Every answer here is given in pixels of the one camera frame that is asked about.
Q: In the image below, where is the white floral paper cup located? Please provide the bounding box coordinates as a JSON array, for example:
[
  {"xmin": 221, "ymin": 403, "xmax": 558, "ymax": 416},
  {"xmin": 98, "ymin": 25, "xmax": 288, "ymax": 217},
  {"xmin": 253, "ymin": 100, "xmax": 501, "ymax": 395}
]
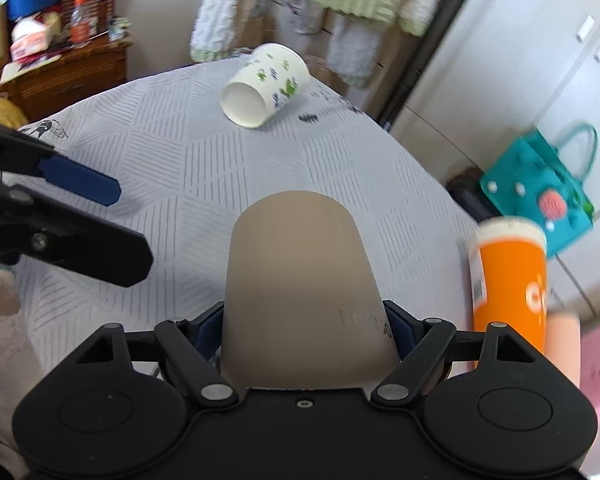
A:
[{"xmin": 220, "ymin": 44, "xmax": 311, "ymax": 129}]

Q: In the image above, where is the grey three-door wardrobe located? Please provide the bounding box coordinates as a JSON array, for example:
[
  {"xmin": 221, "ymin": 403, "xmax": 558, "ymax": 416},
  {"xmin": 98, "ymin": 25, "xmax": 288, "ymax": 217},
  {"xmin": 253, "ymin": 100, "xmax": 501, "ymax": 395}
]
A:
[{"xmin": 390, "ymin": 0, "xmax": 600, "ymax": 318}]

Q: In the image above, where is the beige tumbler cup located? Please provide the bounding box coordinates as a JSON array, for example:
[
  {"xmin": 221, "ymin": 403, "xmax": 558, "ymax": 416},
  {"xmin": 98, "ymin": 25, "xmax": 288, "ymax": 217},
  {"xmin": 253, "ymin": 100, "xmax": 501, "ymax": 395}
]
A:
[{"xmin": 221, "ymin": 191, "xmax": 399, "ymax": 393}]

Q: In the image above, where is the white fleece robe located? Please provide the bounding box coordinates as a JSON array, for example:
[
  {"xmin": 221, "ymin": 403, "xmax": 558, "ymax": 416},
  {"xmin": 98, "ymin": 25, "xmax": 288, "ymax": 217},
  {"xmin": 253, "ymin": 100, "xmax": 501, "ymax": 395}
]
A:
[{"xmin": 276, "ymin": 0, "xmax": 385, "ymax": 88}]

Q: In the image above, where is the teal felt handbag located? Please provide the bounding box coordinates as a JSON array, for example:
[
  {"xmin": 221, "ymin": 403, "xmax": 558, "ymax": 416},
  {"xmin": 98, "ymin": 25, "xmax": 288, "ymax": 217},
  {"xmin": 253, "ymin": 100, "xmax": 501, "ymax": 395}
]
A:
[{"xmin": 480, "ymin": 122, "xmax": 598, "ymax": 258}]

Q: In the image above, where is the wooden side cabinet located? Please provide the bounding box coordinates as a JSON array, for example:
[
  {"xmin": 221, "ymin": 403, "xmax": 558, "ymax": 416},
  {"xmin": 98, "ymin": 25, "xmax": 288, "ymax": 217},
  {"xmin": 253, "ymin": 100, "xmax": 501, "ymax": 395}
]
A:
[{"xmin": 0, "ymin": 37, "xmax": 132, "ymax": 122}]

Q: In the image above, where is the pink tumbler cup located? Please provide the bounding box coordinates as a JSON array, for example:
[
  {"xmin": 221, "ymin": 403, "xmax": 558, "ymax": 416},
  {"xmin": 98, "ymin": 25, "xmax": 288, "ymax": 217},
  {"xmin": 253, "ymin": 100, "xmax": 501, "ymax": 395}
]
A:
[{"xmin": 545, "ymin": 311, "xmax": 581, "ymax": 387}]

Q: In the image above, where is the orange paper cup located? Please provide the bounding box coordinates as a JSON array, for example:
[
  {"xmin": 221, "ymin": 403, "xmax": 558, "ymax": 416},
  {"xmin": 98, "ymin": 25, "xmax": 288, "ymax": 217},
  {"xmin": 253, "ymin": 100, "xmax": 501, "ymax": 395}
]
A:
[{"xmin": 468, "ymin": 217, "xmax": 547, "ymax": 352}]

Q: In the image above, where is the white patterned tablecloth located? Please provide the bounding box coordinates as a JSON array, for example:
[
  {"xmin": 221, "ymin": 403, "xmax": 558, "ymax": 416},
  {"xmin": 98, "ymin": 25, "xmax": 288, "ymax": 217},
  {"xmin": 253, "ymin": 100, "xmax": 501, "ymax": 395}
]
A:
[{"xmin": 16, "ymin": 58, "xmax": 476, "ymax": 370}]

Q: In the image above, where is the black clothes rack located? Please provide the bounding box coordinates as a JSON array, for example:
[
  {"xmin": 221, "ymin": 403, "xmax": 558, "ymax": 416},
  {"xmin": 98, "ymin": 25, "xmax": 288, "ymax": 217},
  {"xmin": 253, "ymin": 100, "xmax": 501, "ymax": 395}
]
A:
[{"xmin": 376, "ymin": 0, "xmax": 465, "ymax": 131}]

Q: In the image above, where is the orange plastic bottle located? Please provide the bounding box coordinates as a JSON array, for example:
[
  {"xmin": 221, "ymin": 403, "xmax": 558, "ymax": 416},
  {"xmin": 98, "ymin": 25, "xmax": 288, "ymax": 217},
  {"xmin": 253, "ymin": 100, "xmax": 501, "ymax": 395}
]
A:
[{"xmin": 69, "ymin": 0, "xmax": 91, "ymax": 48}]

